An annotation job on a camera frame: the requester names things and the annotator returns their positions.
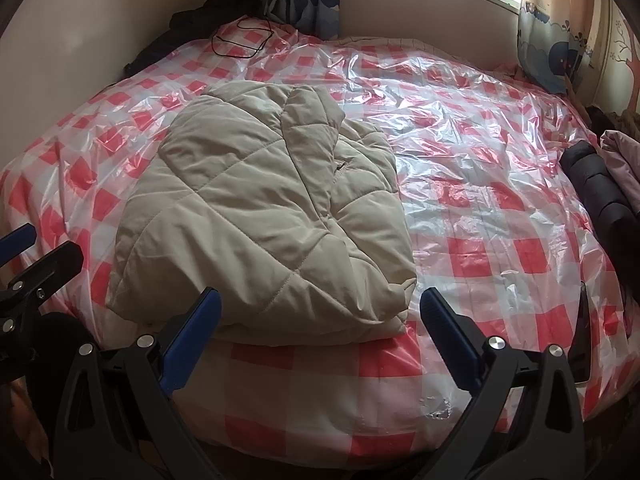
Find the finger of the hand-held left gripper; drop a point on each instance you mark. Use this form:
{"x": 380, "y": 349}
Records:
{"x": 50, "y": 270}
{"x": 15, "y": 245}

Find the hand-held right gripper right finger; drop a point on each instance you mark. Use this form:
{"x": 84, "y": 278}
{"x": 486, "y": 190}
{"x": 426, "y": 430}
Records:
{"x": 450, "y": 337}

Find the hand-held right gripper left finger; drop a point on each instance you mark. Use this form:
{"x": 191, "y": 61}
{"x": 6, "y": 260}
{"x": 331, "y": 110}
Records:
{"x": 192, "y": 337}

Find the beige quilted jacket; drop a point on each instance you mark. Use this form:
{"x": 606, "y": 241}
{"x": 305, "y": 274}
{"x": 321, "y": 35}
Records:
{"x": 250, "y": 210}

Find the pink and grey clothes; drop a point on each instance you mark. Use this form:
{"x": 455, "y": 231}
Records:
{"x": 622, "y": 160}

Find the black clothes pile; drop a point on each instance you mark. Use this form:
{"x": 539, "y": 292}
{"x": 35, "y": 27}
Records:
{"x": 200, "y": 20}

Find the red checkered plastic sheet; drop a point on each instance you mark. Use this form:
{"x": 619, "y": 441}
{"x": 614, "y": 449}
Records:
{"x": 475, "y": 160}

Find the black rolled cloth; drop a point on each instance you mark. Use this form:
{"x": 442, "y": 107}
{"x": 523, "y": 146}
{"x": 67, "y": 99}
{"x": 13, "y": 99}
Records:
{"x": 597, "y": 200}

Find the cartoon whale curtain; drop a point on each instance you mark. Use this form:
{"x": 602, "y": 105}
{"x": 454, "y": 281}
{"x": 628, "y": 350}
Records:
{"x": 555, "y": 45}

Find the tree print wardrobe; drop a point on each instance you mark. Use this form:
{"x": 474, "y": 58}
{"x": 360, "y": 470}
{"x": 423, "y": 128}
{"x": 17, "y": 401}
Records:
{"x": 622, "y": 50}

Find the blue dotted curtain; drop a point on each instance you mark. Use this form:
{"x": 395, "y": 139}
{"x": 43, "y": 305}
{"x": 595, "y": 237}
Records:
{"x": 305, "y": 0}

